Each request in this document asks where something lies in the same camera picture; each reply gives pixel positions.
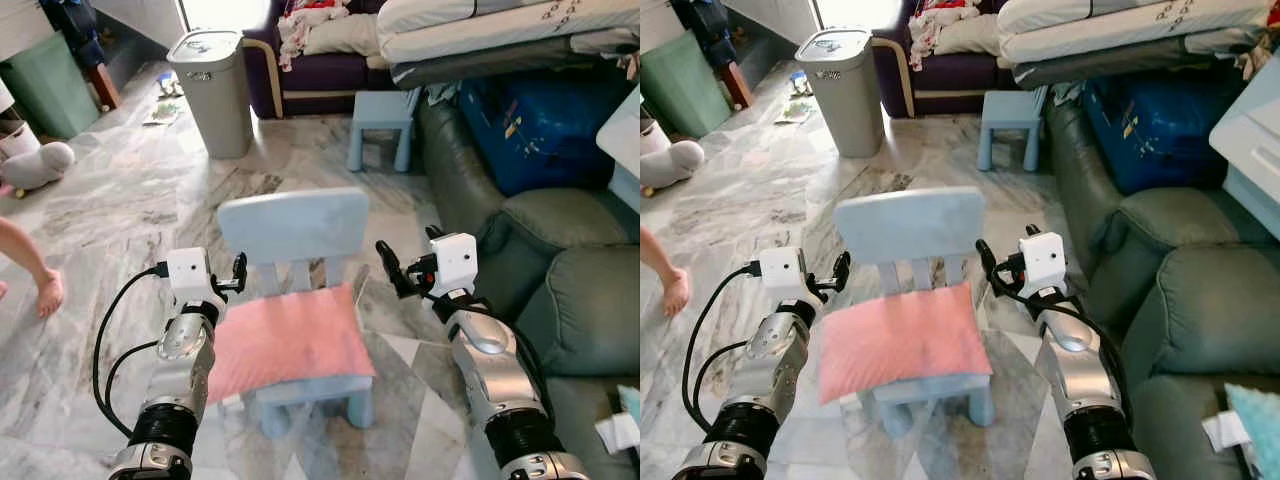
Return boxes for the green leather sofa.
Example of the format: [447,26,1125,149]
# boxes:
[414,92,641,480]
[1043,92,1280,480]

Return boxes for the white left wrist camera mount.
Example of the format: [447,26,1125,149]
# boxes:
[166,247,212,307]
[756,246,807,305]

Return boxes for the white plush toy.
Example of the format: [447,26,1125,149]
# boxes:
[0,141,77,194]
[640,140,707,194]

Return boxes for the brown wooden stand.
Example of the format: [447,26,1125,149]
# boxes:
[82,62,122,112]
[718,60,756,111]

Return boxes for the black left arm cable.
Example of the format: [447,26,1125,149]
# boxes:
[92,262,171,441]
[682,262,761,436]

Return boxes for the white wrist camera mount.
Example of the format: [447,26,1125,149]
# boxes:
[429,233,480,299]
[1018,232,1068,299]
[166,247,212,307]
[756,246,807,305]

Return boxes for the person's bare leg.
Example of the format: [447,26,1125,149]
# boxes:
[0,216,66,320]
[640,228,693,319]

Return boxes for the grey lidded trash bin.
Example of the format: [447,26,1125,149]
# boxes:
[795,27,886,159]
[165,28,255,161]

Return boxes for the green storage box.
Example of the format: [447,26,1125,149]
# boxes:
[0,30,102,141]
[640,30,732,140]

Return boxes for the pile of colourful clothes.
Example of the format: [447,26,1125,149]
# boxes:
[276,0,351,73]
[905,0,981,71]

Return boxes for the folded white grey mattress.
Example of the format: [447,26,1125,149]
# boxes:
[375,0,641,91]
[997,0,1280,91]

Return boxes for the beige cushion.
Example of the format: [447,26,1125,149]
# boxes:
[932,13,1006,58]
[302,13,384,58]

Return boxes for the light blue small stool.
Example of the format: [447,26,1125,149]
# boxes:
[346,89,422,174]
[977,89,1049,172]

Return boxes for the pale blue white table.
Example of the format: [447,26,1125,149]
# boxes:
[596,84,641,213]
[1208,55,1280,241]

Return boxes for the blue suitcase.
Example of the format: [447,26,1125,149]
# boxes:
[458,72,631,197]
[1080,72,1251,196]

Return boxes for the papers on floor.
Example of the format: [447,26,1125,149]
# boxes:
[142,70,187,127]
[775,68,816,126]

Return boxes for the white pillow tag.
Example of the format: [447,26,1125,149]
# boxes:
[595,410,641,454]
[1202,410,1246,453]

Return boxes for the light blue child chair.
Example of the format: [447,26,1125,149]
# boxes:
[216,186,377,441]
[833,186,996,439]

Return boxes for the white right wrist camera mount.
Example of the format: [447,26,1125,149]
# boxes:
[429,233,480,299]
[1018,232,1068,299]

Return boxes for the dark purple sofa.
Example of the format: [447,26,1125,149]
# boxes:
[241,0,401,120]
[871,0,1021,120]

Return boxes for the pink dotted pillow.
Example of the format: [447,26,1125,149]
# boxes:
[206,283,378,406]
[817,282,994,406]

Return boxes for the dark blue backpack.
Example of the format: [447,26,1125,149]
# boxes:
[38,0,107,71]
[668,0,738,71]

